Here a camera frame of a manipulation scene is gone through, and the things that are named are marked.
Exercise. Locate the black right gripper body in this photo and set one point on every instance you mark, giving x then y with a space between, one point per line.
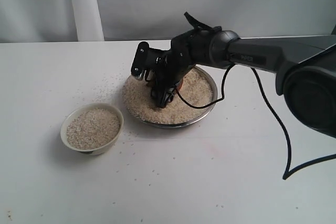
186 50

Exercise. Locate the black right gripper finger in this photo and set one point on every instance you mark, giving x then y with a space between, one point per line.
162 94

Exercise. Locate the brown wooden cup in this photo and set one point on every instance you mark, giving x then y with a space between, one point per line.
179 85

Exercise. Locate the white ceramic rice bowl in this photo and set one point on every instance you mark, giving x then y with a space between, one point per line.
92 129

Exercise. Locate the white backdrop curtain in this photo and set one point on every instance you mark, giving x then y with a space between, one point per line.
99 20

